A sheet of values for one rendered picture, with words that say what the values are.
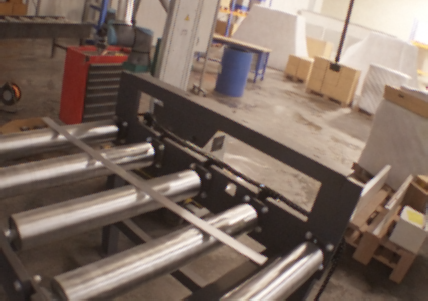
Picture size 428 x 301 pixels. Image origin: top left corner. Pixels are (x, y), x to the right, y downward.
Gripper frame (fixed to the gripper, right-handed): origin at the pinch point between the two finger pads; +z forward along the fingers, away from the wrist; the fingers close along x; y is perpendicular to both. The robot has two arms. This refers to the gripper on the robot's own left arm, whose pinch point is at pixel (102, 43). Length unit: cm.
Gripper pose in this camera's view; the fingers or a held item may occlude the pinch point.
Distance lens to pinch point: 322.4
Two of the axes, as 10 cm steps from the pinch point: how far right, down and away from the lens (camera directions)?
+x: -7.4, 2.1, -6.4
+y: -5.5, -7.4, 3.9
